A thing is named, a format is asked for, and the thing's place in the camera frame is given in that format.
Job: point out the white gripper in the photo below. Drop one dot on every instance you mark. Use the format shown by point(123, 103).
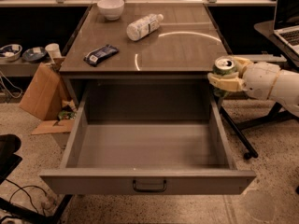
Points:
point(260, 77)

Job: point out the green soda can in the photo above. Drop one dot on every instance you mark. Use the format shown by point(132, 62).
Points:
point(224, 65)

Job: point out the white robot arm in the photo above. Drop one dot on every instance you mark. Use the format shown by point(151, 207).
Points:
point(285, 90)

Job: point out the grey drawer cabinet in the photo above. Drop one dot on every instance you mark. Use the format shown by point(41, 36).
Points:
point(187, 43)

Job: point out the open grey top drawer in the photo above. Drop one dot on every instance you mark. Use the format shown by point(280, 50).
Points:
point(126, 132)

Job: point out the black side table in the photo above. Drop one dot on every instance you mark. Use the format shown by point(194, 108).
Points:
point(265, 28)

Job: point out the silver laptop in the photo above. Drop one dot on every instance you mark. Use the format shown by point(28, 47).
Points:
point(286, 23)

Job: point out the white plastic bottle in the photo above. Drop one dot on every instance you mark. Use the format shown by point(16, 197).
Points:
point(144, 26)

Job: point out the white bowl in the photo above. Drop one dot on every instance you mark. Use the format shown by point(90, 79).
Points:
point(111, 9)

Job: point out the dark blue snack packet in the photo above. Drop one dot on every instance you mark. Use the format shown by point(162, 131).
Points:
point(98, 55)

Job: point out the white paper cup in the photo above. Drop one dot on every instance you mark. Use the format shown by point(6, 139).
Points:
point(53, 50)

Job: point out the brown cardboard box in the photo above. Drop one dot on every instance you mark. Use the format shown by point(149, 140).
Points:
point(44, 99)

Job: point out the dark blue bowl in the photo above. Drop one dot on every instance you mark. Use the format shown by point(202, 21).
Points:
point(34, 55)

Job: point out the low grey shelf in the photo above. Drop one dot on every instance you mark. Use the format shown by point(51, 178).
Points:
point(21, 68)

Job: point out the patterned bowl on shelf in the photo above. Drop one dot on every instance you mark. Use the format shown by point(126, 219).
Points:
point(11, 52)

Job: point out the black chair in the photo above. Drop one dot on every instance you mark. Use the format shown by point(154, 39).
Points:
point(9, 145)

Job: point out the black drawer handle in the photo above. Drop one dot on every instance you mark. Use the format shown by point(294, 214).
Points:
point(149, 187)

